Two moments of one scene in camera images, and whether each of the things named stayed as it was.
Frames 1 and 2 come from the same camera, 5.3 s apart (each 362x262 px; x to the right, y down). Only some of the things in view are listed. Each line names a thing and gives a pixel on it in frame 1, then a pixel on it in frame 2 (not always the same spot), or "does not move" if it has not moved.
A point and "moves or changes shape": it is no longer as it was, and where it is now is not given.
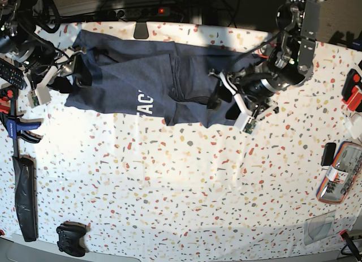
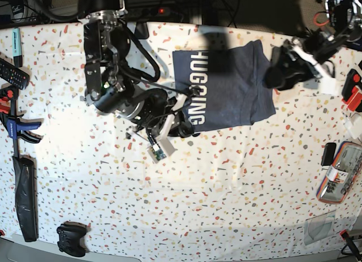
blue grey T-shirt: [169, 82] moves or changes shape
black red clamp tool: [352, 93] does not move
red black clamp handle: [344, 236] does not move
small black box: [328, 154] does not move
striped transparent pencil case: [339, 180] does not move
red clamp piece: [5, 105] does not move
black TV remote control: [12, 74] does not move
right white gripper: [246, 121] → [284, 72]
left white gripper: [82, 77] → [163, 147]
